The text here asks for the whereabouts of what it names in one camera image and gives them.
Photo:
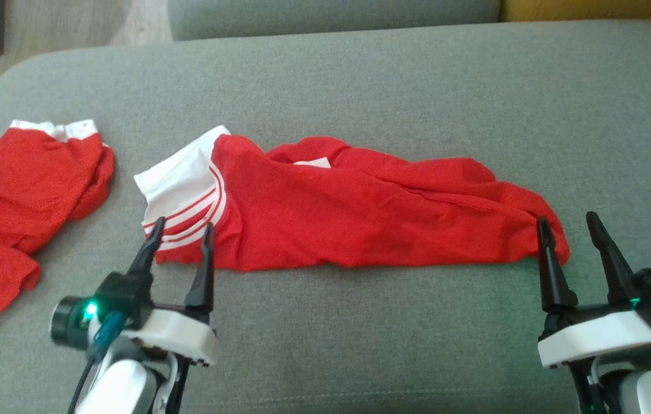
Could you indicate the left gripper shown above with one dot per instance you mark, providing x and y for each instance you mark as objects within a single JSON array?
[{"x": 176, "y": 336}]

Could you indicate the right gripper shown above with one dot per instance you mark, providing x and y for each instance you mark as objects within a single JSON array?
[{"x": 596, "y": 339}]

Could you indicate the red white sports jersey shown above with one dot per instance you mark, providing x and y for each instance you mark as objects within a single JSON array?
[{"x": 331, "y": 213}]

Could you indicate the red white-trimmed shorts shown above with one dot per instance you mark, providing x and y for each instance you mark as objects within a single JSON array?
[{"x": 15, "y": 190}]

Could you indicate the grey fabric sofa ottoman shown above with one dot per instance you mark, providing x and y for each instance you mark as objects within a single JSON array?
[{"x": 360, "y": 86}]

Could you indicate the yellow sofa back cushion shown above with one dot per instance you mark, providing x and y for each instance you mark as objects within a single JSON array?
[{"x": 590, "y": 8}]

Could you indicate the grey sofa seat cushion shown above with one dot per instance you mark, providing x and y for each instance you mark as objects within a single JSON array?
[{"x": 331, "y": 17}]

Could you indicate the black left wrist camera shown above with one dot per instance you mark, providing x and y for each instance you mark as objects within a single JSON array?
[{"x": 115, "y": 299}]

